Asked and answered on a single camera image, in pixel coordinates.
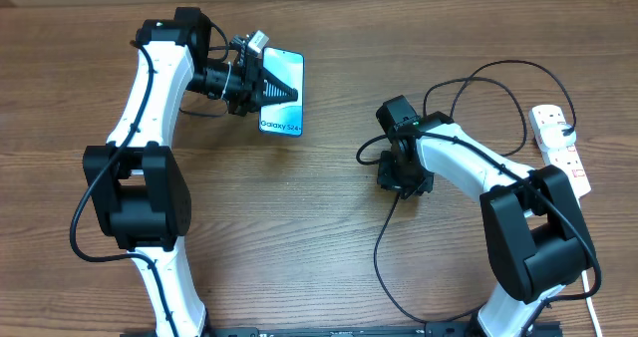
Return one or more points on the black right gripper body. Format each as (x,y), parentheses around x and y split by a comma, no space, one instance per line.
(406,177)

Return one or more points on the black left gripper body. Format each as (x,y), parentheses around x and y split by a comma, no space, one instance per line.
(244,85)

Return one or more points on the blue Galaxy smartphone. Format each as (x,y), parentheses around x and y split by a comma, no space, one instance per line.
(282,112)

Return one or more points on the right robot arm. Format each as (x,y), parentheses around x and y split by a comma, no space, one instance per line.
(536,237)

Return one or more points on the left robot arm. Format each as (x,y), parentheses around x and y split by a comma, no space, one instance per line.
(139,194)

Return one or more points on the white charger plug adapter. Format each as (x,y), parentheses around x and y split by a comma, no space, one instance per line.
(556,136)

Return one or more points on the white power strip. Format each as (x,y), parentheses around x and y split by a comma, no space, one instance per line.
(566,159)

